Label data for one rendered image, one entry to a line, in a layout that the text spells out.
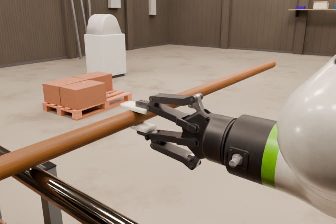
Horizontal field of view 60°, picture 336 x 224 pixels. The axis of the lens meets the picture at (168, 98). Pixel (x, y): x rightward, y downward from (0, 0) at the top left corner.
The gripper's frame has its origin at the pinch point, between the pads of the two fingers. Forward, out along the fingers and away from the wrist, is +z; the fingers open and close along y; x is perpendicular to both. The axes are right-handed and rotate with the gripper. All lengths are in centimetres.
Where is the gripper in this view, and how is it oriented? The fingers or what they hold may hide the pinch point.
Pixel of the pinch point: (137, 116)
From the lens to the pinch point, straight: 56.7
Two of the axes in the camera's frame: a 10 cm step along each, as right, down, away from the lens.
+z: -7.9, -1.6, 5.9
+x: 6.1, -2.2, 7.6
